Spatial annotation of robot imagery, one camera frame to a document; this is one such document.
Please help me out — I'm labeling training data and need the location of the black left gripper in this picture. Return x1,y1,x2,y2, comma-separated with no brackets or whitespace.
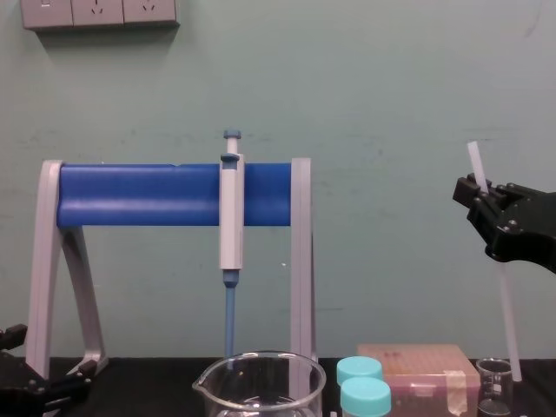
0,323,97,417

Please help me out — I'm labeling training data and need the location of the large clear glass beaker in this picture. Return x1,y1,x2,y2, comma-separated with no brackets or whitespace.
192,350,328,417

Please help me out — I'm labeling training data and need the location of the bottle with teal cap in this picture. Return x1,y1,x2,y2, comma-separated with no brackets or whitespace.
336,355,385,387
339,376,394,417

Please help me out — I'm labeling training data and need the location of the small clear glass beaker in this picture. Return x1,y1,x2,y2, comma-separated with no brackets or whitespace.
475,357,514,417

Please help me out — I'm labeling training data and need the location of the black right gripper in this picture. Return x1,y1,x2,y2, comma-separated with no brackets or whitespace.
452,172,556,275

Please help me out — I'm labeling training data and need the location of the blue and grey pipette stand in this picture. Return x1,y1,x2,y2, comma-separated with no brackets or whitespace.
25,157,321,394

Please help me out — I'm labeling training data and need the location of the grey wall socket panel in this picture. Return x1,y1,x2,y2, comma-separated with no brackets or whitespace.
20,0,181,31

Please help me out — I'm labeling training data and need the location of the beige tape strip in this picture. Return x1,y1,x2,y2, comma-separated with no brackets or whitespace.
444,368,468,414

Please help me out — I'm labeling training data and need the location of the white stirring rod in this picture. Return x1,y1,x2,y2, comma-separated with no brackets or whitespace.
466,140,523,383

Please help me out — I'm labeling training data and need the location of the pink pipette tip box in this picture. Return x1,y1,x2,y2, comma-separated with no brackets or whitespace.
356,343,482,417

